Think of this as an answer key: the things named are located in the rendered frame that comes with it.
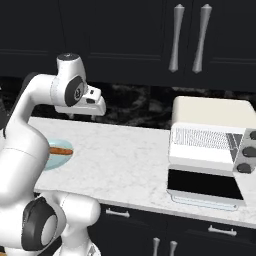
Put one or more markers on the black drawer front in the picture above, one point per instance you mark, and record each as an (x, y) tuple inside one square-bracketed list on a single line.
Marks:
[(200, 233), (140, 218)]

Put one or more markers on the glass toaster oven door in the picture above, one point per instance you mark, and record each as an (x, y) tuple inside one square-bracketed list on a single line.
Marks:
[(203, 185)]

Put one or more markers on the cream toaster oven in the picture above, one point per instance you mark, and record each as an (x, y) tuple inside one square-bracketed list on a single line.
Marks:
[(206, 133)]

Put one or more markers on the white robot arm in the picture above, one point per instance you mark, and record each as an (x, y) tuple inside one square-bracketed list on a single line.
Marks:
[(23, 156)]

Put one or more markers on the brown kebab skewer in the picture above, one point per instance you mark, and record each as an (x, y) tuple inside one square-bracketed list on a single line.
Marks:
[(61, 152)]

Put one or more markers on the black wall cupboard door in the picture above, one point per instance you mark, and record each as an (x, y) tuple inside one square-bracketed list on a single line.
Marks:
[(126, 33), (233, 36), (30, 30)]

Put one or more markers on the light blue plate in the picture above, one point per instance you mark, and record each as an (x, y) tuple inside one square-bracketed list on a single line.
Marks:
[(61, 161)]

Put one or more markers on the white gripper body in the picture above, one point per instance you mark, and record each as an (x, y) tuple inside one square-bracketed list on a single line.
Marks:
[(95, 107)]

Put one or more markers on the black base cupboard door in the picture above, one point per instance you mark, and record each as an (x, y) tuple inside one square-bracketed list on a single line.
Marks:
[(130, 245), (213, 250)]

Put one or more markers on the black toaster oven knob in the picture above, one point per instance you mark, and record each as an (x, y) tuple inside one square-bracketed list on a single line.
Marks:
[(244, 168), (253, 135), (249, 152)]

